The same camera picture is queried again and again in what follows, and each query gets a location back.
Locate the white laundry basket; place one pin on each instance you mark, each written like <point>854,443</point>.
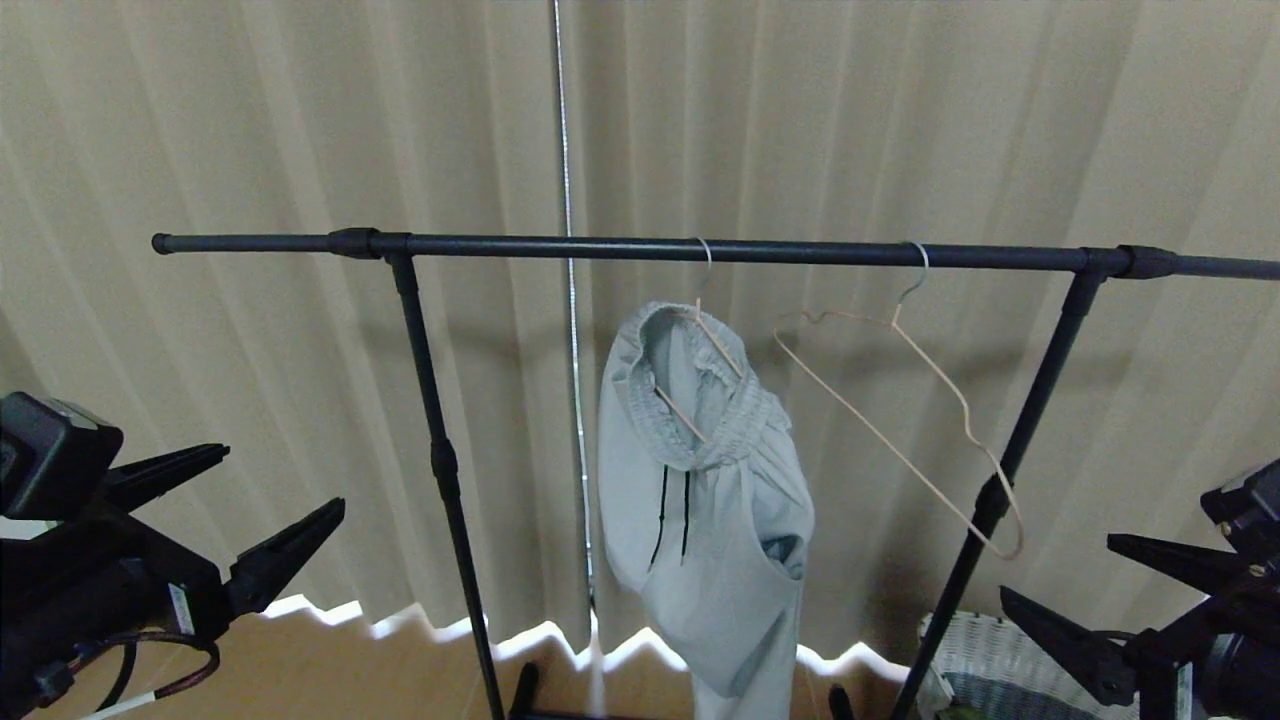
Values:
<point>990,650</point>

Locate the black clothes rack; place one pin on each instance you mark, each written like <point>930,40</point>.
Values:
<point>600,246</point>

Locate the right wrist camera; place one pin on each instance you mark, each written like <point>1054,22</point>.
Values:
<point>1250,505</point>

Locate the beige curtain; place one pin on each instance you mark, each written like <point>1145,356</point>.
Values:
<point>250,120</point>

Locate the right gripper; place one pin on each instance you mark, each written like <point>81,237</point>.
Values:
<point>1230,660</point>

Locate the pale grey shorts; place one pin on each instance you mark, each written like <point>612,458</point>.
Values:
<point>700,560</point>

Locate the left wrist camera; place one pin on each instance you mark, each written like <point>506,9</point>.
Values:
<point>50,450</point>

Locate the pink clothes hanger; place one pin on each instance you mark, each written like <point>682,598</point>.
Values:
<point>720,343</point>
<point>925,358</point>

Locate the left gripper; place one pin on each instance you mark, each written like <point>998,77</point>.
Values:
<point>110,580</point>

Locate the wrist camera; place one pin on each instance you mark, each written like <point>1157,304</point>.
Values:
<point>50,450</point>
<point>1250,505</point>

